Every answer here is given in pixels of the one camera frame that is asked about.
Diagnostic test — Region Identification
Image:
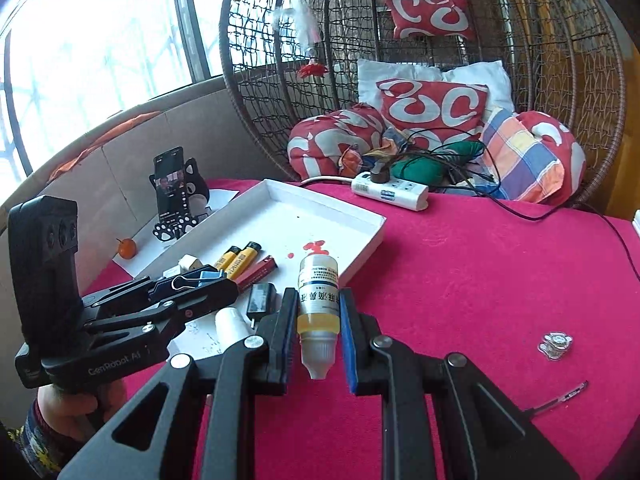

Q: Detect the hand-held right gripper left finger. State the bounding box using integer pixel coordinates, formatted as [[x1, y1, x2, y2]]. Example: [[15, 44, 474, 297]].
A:
[[57, 287, 301, 480]]

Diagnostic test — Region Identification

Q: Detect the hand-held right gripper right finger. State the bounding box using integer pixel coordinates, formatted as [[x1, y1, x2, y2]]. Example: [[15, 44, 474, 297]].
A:
[[340, 288, 581, 480]]

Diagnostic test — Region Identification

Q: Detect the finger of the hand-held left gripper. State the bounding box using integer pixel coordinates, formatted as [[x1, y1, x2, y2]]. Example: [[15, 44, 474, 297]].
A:
[[84, 279, 239, 334], [81, 276, 167, 312]]

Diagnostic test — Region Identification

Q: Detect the blue binder clip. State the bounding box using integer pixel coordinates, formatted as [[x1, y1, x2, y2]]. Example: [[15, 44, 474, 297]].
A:
[[150, 268, 226, 292]]

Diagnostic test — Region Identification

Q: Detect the black charger adapter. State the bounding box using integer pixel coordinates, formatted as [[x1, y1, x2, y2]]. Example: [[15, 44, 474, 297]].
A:
[[246, 283, 277, 329]]

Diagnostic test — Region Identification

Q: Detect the yellow marker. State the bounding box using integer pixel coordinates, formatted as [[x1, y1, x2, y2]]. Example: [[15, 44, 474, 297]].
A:
[[224, 241, 263, 280], [213, 245, 242, 272]]

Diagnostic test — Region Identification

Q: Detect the white dropper bottle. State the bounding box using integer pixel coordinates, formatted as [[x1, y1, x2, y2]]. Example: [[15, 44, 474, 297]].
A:
[[297, 254, 341, 380]]

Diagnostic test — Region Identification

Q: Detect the long red pen box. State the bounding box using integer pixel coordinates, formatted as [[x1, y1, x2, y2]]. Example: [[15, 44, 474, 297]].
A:
[[234, 254, 279, 294]]

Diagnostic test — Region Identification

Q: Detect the white shallow box tray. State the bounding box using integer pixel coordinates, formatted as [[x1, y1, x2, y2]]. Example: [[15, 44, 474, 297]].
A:
[[134, 178, 387, 361]]

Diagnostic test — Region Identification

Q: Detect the person's left forearm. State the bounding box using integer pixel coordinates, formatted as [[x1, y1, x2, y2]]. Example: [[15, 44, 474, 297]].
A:
[[0, 399, 82, 480]]

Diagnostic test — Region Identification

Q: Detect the person's left hand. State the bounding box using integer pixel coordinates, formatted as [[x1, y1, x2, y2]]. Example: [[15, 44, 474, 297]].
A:
[[36, 379, 129, 444]]

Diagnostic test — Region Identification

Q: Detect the white cylinder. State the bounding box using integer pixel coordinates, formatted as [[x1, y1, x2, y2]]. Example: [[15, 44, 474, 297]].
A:
[[214, 307, 251, 349]]

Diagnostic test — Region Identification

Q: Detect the black smartphone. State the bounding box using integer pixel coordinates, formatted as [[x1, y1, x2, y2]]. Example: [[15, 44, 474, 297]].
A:
[[149, 146, 194, 224]]

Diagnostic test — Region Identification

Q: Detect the black cat phone stand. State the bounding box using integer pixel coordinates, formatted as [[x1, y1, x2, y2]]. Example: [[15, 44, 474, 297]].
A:
[[149, 157, 211, 244]]

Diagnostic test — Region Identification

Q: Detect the brown cardboard sheet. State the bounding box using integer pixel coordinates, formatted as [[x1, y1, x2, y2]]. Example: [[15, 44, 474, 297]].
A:
[[0, 74, 301, 411]]

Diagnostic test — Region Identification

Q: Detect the orange cloth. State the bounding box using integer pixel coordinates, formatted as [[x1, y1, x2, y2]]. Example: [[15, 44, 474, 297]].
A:
[[47, 111, 162, 184]]

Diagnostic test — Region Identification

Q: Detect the white power strip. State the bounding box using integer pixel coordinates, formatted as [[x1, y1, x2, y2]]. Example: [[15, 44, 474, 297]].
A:
[[350, 170, 430, 212]]

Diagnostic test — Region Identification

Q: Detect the black power plug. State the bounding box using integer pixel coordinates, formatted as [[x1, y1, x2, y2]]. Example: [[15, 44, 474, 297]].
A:
[[368, 159, 394, 185]]

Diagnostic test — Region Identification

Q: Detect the green cloth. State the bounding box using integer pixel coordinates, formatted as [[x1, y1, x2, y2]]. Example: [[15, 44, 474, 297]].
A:
[[389, 140, 486, 189]]

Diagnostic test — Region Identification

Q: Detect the crumpled red white patterned cushion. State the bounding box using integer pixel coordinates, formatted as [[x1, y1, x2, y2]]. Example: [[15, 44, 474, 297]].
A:
[[287, 103, 387, 182]]

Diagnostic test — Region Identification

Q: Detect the clear gel pen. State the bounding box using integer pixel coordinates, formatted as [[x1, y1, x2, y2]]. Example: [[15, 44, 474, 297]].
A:
[[522, 380, 589, 414]]

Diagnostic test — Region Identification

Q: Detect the window with metal grille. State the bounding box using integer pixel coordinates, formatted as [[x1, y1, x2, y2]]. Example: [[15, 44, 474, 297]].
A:
[[0, 0, 237, 188]]

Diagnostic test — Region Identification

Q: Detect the red flower ornament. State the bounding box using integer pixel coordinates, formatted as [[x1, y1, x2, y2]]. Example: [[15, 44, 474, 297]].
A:
[[297, 58, 329, 80]]

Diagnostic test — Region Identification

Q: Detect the plaid pastel cushion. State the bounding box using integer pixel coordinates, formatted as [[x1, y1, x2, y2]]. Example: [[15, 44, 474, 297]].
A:
[[479, 107, 567, 204]]

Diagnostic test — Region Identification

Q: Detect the square red white patterned cushion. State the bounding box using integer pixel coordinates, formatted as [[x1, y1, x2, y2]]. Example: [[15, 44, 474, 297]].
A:
[[375, 78, 490, 137]]

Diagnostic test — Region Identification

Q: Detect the round red white patterned cushion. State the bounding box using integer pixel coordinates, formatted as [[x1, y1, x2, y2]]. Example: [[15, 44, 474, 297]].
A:
[[514, 110, 587, 207]]

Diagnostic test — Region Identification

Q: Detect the white dream catcher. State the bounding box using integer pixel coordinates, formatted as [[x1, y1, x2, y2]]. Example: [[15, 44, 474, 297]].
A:
[[276, 0, 347, 62]]

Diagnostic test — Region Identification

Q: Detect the small red white patterned cushion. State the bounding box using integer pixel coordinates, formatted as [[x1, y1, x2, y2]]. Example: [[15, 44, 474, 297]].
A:
[[384, 0, 475, 41]]

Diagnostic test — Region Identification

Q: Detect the wicker hanging egg chair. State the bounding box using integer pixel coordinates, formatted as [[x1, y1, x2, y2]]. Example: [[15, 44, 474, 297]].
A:
[[219, 0, 629, 209]]

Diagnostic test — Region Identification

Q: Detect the black cable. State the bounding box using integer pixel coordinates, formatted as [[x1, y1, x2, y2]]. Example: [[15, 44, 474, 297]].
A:
[[400, 127, 640, 284]]

